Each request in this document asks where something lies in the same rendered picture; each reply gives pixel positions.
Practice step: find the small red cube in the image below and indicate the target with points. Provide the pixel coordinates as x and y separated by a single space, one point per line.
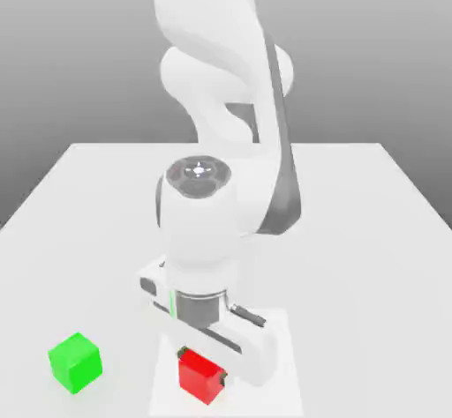
199 375

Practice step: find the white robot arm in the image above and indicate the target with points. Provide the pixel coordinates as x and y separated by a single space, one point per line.
208 220

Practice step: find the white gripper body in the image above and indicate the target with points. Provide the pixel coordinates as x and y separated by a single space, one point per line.
256 351

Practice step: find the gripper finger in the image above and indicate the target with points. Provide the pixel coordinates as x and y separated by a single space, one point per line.
222 378
182 351

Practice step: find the small green cube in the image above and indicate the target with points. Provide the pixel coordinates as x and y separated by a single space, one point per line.
75 363

